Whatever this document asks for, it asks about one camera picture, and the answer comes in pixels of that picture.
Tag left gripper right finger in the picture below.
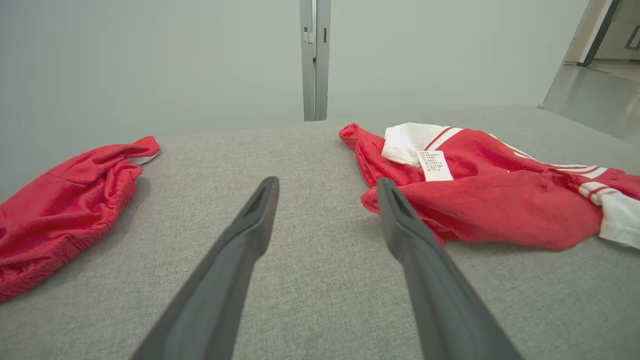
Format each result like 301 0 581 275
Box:
376 177 524 360

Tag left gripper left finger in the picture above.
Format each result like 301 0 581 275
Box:
131 176 280 360

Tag red shorts with white patches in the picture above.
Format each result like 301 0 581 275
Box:
0 136 162 304

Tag red shirt with white stripes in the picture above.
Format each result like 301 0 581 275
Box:
339 122 640 251

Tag grey fabric sofa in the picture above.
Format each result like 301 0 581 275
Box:
0 104 640 360

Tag grey metal post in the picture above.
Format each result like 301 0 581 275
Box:
299 0 332 122

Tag white door frame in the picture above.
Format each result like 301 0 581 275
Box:
565 0 622 68

